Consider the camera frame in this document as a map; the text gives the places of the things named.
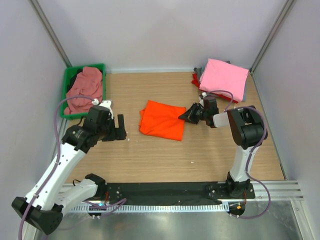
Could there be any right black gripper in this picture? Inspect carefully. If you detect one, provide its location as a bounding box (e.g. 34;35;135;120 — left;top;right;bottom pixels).
178;102;208;125

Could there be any orange t shirt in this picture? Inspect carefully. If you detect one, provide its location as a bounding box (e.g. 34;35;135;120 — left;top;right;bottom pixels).
139;100;186;141

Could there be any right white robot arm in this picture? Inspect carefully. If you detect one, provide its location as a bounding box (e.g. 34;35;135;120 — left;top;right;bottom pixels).
178;95;268;198

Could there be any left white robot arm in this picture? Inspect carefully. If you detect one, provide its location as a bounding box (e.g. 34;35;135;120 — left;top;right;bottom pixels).
11;100;126;235

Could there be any folded pink t shirt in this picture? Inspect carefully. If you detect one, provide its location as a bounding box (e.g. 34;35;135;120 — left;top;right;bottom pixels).
199;58;250;103

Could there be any green plastic bin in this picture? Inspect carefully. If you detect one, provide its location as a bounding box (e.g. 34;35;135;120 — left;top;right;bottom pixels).
59;63;106;120

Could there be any crumpled dusty pink shirt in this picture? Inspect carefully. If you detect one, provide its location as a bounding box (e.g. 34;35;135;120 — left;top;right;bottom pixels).
64;66;103;115

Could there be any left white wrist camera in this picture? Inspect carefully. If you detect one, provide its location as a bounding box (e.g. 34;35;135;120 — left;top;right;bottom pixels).
91;98;114;119

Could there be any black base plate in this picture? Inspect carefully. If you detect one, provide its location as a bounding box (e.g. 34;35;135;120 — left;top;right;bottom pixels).
106;181;256;205

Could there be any white slotted cable duct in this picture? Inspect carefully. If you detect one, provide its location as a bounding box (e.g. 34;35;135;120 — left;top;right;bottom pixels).
69;202;229;214

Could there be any aluminium frame rail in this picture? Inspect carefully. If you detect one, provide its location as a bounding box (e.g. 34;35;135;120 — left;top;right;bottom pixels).
249;181;305;202

